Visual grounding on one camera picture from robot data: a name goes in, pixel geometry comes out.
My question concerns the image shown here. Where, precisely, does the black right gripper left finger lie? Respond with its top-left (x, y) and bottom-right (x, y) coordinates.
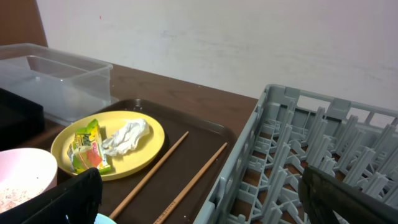
top-left (1, 168), bottom-right (103, 224)

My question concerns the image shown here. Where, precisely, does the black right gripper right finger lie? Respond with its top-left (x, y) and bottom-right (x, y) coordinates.
top-left (298, 166), bottom-right (397, 224)

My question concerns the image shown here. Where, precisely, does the light blue bowl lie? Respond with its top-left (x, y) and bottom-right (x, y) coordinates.
top-left (94, 213), bottom-right (117, 224)

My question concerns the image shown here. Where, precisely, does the green snack wrapper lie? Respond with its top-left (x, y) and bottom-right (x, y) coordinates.
top-left (67, 119), bottom-right (111, 174)

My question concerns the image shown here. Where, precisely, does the pink bowl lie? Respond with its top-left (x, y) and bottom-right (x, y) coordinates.
top-left (1, 147), bottom-right (58, 213)

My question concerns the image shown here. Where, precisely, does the yellow plate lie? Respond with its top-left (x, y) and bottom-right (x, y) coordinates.
top-left (50, 111), bottom-right (165, 181)

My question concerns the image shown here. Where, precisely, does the wooden chopstick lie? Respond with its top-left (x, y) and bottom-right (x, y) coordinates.
top-left (109, 131), bottom-right (189, 220)
top-left (153, 142), bottom-right (228, 224)

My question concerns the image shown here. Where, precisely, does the grey dishwasher rack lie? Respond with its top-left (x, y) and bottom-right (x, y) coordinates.
top-left (195, 85), bottom-right (397, 223)

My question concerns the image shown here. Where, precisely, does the black food waste tray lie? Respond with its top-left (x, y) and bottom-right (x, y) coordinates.
top-left (1, 89), bottom-right (45, 151)

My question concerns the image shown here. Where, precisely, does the clear plastic waste bin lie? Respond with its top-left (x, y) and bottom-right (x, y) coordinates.
top-left (1, 43), bottom-right (117, 126)

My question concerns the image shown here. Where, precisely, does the dark brown serving tray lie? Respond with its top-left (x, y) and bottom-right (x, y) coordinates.
top-left (57, 98), bottom-right (239, 224)

